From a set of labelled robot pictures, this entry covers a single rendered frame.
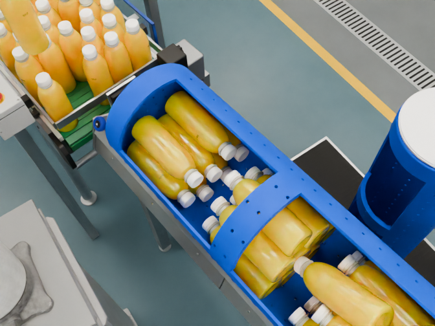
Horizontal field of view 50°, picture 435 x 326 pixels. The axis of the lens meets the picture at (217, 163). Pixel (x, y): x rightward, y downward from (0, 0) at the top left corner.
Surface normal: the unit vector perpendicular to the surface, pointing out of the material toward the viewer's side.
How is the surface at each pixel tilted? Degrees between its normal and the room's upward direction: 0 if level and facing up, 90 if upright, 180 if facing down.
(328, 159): 0
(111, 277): 0
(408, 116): 0
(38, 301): 11
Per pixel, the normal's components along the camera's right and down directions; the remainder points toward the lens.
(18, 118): 0.66, 0.64
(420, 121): -0.03, -0.50
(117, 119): -0.59, 0.13
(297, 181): 0.34, -0.72
